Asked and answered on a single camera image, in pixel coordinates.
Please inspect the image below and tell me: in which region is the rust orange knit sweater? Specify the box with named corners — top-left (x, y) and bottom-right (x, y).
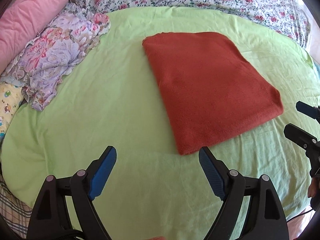
top-left (142, 32), bottom-right (284, 155)

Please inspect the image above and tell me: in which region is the person's right hand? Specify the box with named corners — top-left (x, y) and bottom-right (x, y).
top-left (308, 178), bottom-right (319, 198)

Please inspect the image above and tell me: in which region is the plaid blanket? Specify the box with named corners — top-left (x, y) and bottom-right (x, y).
top-left (0, 175), bottom-right (32, 238)

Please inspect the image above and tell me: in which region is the yellow cartoon print cloth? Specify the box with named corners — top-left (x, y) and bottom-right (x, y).
top-left (0, 82), bottom-right (23, 142)

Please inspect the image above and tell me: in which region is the pastel floral ruffled cloth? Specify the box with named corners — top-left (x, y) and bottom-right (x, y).
top-left (1, 3), bottom-right (111, 111)

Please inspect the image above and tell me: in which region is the pink pillow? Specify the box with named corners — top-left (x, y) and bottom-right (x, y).
top-left (1, 0), bottom-right (68, 72)

